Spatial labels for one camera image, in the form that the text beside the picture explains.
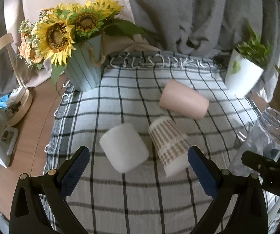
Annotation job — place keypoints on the clear blue plastic jar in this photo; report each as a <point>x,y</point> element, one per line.
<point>263,139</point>

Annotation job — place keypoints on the round wooden stand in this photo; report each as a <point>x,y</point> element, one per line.
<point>20,100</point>

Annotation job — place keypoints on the black white plaid tablecloth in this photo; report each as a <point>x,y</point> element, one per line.
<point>145,200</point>

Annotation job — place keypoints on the white cup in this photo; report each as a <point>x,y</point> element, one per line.
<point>124,147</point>

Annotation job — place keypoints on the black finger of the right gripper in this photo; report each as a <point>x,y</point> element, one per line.
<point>268,169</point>

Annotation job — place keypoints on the pink cup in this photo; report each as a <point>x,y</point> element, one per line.
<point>181,99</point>

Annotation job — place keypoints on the plaid patterned paper cup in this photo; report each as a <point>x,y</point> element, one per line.
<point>171,145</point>

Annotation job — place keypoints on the beige fabric cover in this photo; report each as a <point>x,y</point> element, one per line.
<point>15,11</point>

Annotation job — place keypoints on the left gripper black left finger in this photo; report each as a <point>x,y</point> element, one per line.
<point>59,183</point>

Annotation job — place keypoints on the sunflower bouquet blue pot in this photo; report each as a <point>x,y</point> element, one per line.
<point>71,38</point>

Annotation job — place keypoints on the white pot green plant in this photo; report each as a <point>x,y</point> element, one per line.
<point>254,65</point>

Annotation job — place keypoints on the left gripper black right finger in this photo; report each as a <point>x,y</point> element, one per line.
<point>216,184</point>

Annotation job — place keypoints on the grey blanket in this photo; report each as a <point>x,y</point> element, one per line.
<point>200,28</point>

